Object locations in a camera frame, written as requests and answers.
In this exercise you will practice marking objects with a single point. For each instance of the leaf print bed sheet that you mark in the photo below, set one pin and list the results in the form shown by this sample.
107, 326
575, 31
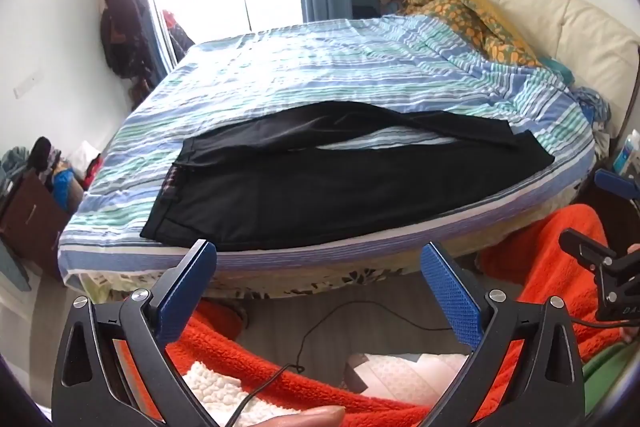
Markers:
350, 279

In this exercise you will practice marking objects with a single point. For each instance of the cream padded headboard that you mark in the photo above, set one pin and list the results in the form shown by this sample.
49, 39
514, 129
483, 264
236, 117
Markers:
575, 22

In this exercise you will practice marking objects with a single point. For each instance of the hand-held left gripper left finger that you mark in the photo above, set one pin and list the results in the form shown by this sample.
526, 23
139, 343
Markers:
187, 289

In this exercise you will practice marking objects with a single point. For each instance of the mixed clothes pile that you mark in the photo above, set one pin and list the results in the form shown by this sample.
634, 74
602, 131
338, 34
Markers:
55, 172

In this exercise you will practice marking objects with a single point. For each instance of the black pants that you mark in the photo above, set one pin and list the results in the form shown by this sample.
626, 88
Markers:
300, 197

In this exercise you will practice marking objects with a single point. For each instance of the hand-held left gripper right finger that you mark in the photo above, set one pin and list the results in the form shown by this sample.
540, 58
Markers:
450, 294

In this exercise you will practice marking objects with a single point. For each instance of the teal cloth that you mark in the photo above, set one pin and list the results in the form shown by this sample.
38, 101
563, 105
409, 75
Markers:
560, 69

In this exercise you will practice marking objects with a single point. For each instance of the blue crumpled cloth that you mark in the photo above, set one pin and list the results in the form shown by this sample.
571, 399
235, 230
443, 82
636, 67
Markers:
595, 104

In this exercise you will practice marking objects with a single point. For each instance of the red clothes by glass door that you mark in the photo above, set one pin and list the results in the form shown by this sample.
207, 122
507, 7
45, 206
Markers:
175, 32

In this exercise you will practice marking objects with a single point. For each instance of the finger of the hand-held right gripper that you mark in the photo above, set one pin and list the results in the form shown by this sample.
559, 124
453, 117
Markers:
616, 183
582, 248

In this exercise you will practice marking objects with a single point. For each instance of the green cloth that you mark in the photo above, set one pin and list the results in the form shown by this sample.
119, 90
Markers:
615, 372

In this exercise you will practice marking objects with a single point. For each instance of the blue green striped bed sheet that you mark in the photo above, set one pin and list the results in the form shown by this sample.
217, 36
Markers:
300, 67

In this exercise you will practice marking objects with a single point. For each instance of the white fleece cloth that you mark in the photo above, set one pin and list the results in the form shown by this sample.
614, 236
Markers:
215, 387

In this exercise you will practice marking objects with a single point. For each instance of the brown wooden cabinet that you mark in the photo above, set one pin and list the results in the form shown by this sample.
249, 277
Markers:
30, 217

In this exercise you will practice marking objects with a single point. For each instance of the blue white bottle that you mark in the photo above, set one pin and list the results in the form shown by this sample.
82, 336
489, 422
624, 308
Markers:
627, 154

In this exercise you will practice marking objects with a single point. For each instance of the orange fleece robe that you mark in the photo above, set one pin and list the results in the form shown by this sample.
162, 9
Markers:
540, 247

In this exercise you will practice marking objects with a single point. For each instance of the orange floral quilt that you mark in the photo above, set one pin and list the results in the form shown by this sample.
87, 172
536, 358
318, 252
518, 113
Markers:
465, 22

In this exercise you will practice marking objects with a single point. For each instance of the pale slipper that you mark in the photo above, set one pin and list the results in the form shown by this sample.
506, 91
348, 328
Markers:
400, 377

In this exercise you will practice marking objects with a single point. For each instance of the person's left hand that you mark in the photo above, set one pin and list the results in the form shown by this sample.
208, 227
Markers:
305, 418

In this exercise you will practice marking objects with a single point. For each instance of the dark hanging coats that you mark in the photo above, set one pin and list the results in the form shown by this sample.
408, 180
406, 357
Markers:
125, 22

